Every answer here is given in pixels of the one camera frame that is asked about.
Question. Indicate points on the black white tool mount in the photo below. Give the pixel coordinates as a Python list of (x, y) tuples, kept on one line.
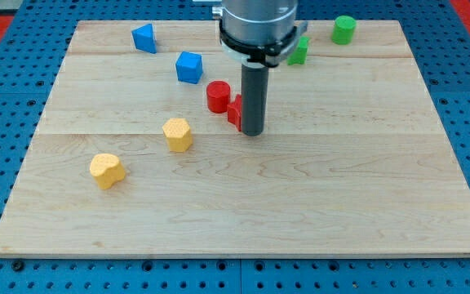
[(270, 55)]

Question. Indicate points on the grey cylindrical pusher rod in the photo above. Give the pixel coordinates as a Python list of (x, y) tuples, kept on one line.
[(254, 88)]

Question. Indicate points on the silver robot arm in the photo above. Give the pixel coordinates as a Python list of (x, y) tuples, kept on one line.
[(259, 34)]

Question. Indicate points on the blue cube block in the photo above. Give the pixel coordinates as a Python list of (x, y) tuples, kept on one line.
[(189, 67)]

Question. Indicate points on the blue triangle block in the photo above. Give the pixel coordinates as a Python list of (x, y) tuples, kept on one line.
[(144, 39)]

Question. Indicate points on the green angular block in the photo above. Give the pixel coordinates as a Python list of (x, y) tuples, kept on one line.
[(299, 56)]

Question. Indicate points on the red angular block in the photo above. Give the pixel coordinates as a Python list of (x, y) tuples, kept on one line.
[(234, 112)]

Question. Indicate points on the red cylinder block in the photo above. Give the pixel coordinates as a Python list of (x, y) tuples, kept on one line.
[(218, 95)]

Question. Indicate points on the green cylinder block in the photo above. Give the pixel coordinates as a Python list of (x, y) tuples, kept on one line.
[(343, 31)]

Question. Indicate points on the yellow hexagon block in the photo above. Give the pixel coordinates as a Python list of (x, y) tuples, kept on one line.
[(178, 134)]

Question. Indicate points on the wooden board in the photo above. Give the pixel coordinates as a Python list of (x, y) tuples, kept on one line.
[(353, 161)]

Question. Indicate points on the yellow heart block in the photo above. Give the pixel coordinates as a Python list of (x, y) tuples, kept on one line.
[(107, 169)]

